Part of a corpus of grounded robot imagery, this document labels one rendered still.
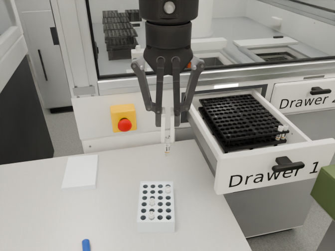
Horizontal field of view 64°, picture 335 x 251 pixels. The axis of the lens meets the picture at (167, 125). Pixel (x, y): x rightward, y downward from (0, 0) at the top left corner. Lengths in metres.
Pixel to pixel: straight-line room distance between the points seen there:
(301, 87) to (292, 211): 0.72
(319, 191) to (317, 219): 1.06
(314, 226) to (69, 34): 1.57
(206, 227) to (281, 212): 0.85
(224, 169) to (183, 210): 0.16
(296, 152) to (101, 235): 0.48
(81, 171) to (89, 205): 0.12
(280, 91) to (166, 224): 0.58
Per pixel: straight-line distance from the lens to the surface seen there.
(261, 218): 1.45
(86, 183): 0.77
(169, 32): 0.43
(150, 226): 0.64
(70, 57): 0.77
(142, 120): 0.86
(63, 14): 0.74
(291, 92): 1.00
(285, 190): 1.37
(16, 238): 0.73
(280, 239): 1.68
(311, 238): 1.75
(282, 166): 0.63
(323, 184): 0.77
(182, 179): 0.77
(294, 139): 0.81
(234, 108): 0.83
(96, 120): 0.84
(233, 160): 0.60
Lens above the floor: 1.30
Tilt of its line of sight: 33 degrees down
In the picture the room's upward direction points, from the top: straight up
